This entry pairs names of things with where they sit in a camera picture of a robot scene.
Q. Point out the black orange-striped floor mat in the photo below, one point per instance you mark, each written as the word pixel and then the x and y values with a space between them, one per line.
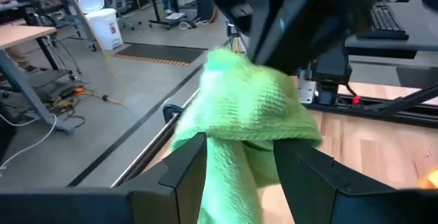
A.
pixel 161 52

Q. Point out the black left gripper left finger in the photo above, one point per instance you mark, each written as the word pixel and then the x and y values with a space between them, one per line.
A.
pixel 178 196

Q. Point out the tripod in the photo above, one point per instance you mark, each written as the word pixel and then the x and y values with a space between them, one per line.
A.
pixel 236 39

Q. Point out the black metal rig frame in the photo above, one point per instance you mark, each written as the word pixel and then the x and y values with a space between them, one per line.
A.
pixel 393 116

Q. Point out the green microfiber towel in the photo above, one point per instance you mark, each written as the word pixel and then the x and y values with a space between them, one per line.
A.
pixel 246 107

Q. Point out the grey office chair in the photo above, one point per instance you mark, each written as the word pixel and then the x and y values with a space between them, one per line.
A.
pixel 121 1

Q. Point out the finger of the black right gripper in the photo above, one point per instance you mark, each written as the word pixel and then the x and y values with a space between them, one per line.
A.
pixel 335 8
pixel 280 15

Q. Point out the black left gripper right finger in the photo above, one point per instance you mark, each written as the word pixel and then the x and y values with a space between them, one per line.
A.
pixel 308 189

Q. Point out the wooden desk grey legs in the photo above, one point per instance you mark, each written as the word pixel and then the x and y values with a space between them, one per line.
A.
pixel 20 34

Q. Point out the orange microfiber towel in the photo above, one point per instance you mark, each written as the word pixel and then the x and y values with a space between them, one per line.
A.
pixel 429 181

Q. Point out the white trash bin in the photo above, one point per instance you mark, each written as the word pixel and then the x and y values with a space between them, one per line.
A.
pixel 104 28

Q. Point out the black computer tower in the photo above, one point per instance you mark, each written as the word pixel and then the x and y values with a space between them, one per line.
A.
pixel 205 5

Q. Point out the dark blue clamp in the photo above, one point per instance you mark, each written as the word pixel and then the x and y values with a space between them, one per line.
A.
pixel 171 111

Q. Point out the orange power plug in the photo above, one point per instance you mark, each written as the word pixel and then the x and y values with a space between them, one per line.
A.
pixel 78 90

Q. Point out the grey side desk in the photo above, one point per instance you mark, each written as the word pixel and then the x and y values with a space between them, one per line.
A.
pixel 421 28

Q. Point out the black keyboard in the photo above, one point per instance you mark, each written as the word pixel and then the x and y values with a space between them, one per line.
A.
pixel 386 22

